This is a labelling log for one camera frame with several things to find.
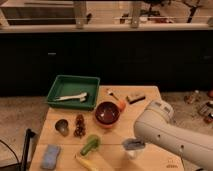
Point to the blue grey towel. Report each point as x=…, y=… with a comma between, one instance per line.
x=133, y=144

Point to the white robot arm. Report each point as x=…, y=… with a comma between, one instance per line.
x=153, y=125

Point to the small metal cup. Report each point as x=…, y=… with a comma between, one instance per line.
x=62, y=127

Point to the white paper cup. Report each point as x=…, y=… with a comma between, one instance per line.
x=133, y=153

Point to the black wooden brush block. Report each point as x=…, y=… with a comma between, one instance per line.
x=135, y=98

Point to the orange ball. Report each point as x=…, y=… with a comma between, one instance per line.
x=121, y=105

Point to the white bone toy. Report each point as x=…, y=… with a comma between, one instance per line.
x=81, y=97

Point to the dark red bowl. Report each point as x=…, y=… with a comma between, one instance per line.
x=107, y=114

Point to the green plastic tray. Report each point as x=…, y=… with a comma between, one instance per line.
x=69, y=85

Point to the brown pine cone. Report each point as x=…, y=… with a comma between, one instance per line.
x=80, y=126

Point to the green toy vegetable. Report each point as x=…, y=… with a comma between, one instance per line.
x=93, y=142

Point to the blue sponge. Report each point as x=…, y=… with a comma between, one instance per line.
x=49, y=159

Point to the black stand left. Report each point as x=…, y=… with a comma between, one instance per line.
x=21, y=163

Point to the small brush with handle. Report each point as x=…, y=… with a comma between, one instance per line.
x=109, y=92

